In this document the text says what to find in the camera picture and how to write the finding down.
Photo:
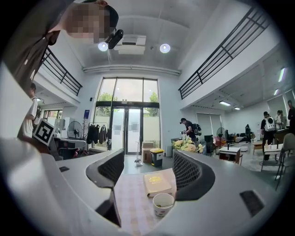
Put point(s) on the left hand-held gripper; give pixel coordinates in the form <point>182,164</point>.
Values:
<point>43,132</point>

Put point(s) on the black cabinet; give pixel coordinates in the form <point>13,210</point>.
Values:
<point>208,143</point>

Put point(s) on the white backpack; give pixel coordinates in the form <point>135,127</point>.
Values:
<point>270,124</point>

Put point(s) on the slim black pedestal fan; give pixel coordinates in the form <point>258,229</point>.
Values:
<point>220,133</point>

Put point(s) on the checkered tablecloth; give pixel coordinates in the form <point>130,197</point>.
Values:
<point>131,202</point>

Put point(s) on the ceiling air conditioner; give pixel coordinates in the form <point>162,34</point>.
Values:
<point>130,45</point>

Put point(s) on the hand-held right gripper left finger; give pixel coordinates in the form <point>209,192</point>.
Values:
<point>87,184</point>

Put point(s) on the cardboard box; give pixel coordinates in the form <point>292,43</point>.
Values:
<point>147,151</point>

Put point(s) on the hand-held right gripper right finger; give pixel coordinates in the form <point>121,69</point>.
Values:
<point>219,184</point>

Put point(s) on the tan hardcover book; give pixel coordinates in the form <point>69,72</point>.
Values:
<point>156,184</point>

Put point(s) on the black bin yellow lid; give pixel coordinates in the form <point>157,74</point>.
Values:
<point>157,157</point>

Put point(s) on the clothes rack with dark garments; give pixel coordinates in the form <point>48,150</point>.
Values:
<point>96,134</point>

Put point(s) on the round ceiling light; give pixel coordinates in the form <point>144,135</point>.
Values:
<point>103,46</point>
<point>165,48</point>

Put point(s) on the black head-mounted camera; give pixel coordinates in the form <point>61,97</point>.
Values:
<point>115,39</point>

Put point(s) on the white cup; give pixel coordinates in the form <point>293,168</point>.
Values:
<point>161,211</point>

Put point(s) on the person's head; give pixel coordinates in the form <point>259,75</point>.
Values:
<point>83,20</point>

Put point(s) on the small golden spoon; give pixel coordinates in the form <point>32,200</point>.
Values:
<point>166,205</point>

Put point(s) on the black floor fan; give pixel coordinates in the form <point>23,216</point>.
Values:
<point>74,129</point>

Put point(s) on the peach flower bouquet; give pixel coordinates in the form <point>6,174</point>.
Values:
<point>187,145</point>

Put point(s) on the person's black shirt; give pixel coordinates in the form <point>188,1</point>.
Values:
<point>27,34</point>

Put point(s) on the glass entrance door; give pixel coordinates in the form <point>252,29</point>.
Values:
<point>129,115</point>

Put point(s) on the white-top wooden table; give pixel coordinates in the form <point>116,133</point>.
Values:
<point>229,151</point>

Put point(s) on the grey chair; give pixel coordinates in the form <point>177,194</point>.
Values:
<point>289,141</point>

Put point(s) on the black balcony railing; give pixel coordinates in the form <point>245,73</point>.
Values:
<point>62,73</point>
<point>221,49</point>

